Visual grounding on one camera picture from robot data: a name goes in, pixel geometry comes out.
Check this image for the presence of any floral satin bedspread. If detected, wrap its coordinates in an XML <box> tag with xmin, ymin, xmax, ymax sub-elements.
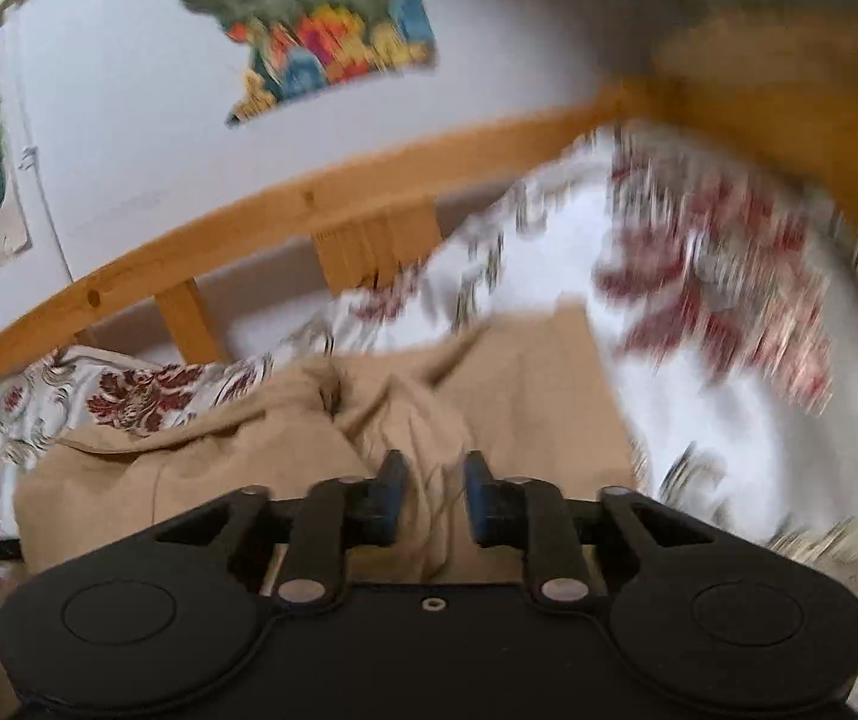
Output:
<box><xmin>0</xmin><ymin>118</ymin><xmax>858</xmax><ymax>720</ymax></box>

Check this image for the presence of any landscape wall poster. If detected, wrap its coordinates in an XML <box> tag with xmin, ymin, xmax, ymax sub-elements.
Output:
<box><xmin>165</xmin><ymin>0</ymin><xmax>439</xmax><ymax>130</ymax></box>

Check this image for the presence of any tan hooded jacket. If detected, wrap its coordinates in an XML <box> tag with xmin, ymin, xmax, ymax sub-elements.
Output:
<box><xmin>15</xmin><ymin>300</ymin><xmax>641</xmax><ymax>587</ymax></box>

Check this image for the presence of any white wall pipe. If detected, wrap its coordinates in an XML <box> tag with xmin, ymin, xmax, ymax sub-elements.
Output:
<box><xmin>3</xmin><ymin>6</ymin><xmax>76</xmax><ymax>287</ymax></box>

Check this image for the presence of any wooden bed frame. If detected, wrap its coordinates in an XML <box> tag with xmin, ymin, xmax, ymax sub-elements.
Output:
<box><xmin>0</xmin><ymin>11</ymin><xmax>858</xmax><ymax>407</ymax></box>

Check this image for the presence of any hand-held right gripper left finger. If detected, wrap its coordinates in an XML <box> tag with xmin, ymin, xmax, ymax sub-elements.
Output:
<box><xmin>155</xmin><ymin>450</ymin><xmax>411</xmax><ymax>608</ymax></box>

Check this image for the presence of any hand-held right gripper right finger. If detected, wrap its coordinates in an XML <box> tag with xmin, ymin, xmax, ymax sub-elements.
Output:
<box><xmin>463</xmin><ymin>450</ymin><xmax>719</xmax><ymax>608</ymax></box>

